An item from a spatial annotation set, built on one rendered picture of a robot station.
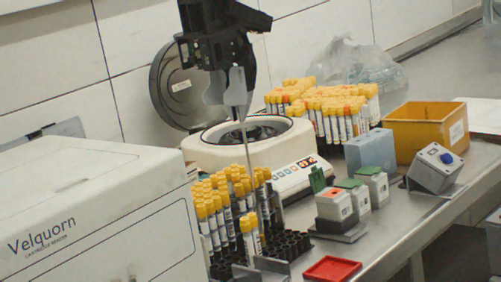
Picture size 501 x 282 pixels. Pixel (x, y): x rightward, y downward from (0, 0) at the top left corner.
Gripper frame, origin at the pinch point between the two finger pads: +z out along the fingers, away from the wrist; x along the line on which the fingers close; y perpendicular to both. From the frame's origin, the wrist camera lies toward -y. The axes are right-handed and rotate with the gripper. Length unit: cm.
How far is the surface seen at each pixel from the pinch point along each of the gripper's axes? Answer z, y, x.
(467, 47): 26, -147, -34
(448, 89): 26, -101, -17
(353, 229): 24.8, -13.3, 8.6
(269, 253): 23.6, 1.2, 2.0
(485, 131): 25, -66, 9
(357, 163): 19.8, -30.3, -0.4
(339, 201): 19.2, -12.2, 7.6
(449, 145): 22, -49, 9
